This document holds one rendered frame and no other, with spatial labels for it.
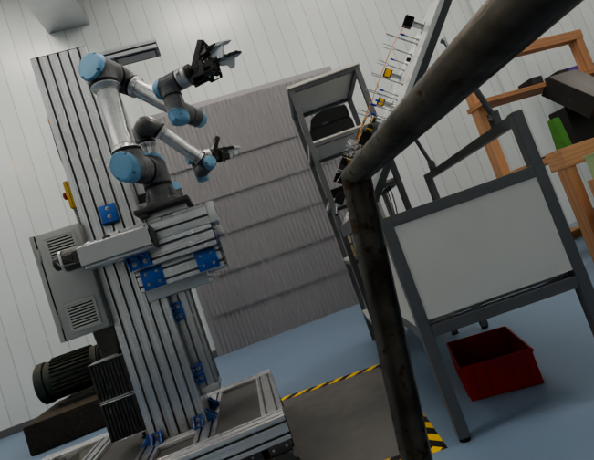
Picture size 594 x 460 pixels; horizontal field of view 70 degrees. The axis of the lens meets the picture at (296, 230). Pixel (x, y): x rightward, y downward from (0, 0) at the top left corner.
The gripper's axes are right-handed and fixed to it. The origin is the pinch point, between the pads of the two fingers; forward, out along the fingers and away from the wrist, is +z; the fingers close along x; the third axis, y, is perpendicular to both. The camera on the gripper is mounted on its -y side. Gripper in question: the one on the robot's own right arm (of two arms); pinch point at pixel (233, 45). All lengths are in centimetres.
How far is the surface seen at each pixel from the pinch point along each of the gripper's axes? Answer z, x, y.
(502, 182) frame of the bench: 70, -28, 77
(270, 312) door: -164, -346, 85
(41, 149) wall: -341, -231, -175
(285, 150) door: -89, -357, -104
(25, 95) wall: -340, -221, -244
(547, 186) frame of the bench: 83, -33, 82
